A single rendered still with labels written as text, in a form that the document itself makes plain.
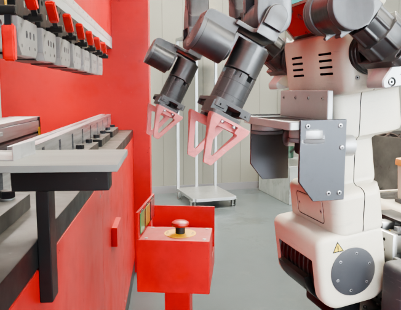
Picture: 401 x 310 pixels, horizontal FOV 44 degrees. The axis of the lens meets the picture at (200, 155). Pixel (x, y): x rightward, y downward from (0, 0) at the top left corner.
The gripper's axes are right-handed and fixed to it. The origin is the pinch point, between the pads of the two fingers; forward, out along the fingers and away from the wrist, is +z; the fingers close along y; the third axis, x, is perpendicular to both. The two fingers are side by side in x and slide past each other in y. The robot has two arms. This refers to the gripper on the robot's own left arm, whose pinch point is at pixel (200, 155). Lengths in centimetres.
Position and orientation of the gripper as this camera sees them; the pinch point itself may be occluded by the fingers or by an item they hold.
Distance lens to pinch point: 79.9
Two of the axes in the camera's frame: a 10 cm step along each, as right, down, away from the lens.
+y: 2.7, 1.2, -9.6
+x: 8.6, 4.2, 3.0
